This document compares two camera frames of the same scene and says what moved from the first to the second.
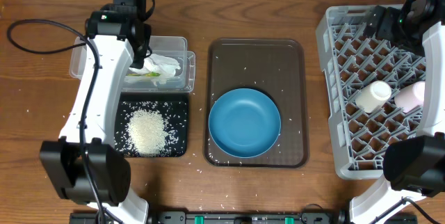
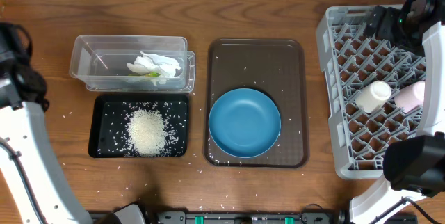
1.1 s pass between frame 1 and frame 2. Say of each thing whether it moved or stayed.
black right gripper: stayed
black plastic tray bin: moved
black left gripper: moved
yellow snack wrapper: stayed
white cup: stayed
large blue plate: stayed
